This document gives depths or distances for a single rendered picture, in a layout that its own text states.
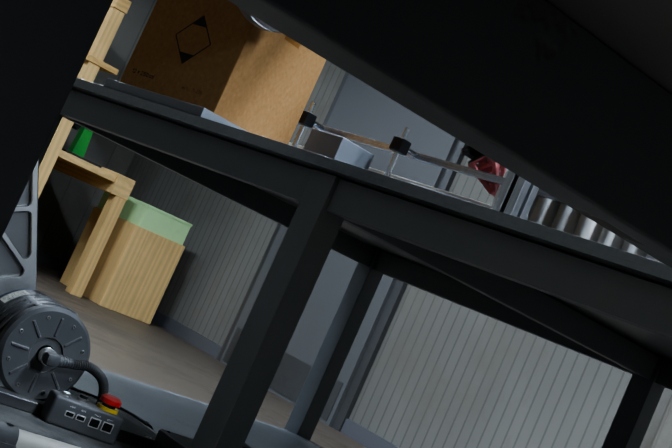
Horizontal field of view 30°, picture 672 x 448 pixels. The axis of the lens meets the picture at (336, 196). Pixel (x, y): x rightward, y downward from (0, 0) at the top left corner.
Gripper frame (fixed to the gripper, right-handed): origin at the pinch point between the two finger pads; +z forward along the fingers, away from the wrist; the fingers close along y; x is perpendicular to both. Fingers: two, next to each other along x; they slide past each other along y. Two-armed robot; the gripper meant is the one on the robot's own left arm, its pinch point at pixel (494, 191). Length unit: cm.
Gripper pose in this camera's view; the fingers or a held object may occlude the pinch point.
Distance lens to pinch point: 246.6
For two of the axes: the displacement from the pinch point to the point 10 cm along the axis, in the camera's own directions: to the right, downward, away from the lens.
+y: 6.4, 3.5, 6.8
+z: 0.9, 8.5, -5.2
